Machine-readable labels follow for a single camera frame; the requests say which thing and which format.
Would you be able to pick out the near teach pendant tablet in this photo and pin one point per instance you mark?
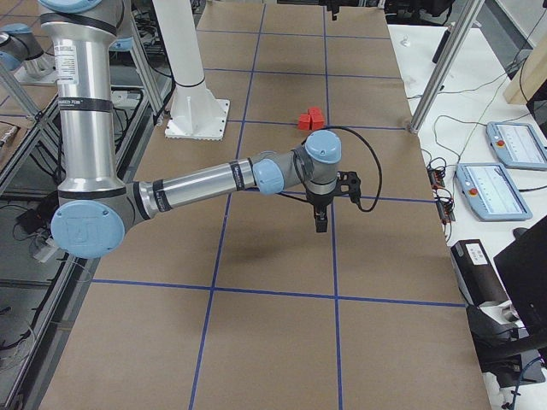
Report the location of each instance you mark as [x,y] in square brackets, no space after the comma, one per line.
[491,193]

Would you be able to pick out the aluminium frame post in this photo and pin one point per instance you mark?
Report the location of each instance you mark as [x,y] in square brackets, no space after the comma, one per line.
[455,41]

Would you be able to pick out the black box with label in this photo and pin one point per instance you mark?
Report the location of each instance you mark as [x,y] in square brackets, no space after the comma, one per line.
[476,277]

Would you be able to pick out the small circuit board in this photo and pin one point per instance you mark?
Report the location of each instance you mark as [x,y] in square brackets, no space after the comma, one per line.
[436,177]

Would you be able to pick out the black monitor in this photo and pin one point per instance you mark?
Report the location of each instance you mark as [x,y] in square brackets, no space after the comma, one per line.
[522,269]

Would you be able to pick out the far teach pendant tablet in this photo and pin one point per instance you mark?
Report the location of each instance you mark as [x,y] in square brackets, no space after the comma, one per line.
[517,145]

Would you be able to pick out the red block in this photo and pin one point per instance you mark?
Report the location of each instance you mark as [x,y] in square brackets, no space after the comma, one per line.
[305,122]
[318,122]
[314,111]

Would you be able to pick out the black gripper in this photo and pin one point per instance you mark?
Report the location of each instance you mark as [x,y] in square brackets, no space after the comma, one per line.
[318,200]
[334,13]

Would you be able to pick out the third grey blue robot arm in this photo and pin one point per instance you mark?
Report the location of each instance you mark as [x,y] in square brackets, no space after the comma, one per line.
[24,57]

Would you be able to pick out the teach pendant tablet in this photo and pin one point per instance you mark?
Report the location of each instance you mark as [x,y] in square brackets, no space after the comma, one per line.
[517,145]
[491,193]

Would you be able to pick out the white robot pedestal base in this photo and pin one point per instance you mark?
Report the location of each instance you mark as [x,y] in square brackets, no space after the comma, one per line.
[195,113]

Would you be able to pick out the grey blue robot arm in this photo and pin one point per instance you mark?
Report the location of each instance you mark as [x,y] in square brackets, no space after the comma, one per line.
[100,201]

